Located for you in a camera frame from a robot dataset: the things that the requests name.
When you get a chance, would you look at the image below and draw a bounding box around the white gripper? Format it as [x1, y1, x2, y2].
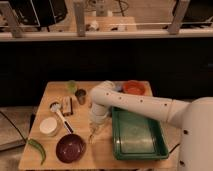
[90, 106, 109, 124]

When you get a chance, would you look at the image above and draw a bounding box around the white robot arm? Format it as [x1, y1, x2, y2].
[90, 81, 213, 171]

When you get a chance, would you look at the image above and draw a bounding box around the metal cup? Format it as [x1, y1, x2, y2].
[75, 89, 86, 105]

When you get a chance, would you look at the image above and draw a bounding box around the blue plate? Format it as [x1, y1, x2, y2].
[115, 83, 123, 92]

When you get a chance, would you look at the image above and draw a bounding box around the wooden block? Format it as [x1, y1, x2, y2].
[62, 96, 73, 116]

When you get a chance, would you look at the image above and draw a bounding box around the green cup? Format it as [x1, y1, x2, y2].
[67, 80, 78, 94]

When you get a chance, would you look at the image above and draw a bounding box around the orange bowl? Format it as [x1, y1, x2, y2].
[122, 80, 145, 95]

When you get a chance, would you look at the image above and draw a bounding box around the wooden table board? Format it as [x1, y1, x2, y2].
[19, 82, 173, 171]

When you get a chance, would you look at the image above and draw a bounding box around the green plastic tray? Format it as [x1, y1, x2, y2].
[112, 107, 169, 160]

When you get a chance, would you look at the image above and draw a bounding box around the dark purple bowl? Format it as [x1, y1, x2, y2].
[56, 134, 86, 163]

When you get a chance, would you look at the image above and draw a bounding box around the white round container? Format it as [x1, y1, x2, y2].
[39, 117, 58, 136]

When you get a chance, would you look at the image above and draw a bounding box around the green chili pepper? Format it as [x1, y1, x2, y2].
[28, 139, 46, 164]

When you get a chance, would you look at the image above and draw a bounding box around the white handled brush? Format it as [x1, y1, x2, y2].
[50, 102, 73, 134]

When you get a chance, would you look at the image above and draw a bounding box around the black cable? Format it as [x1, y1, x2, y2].
[0, 110, 28, 141]

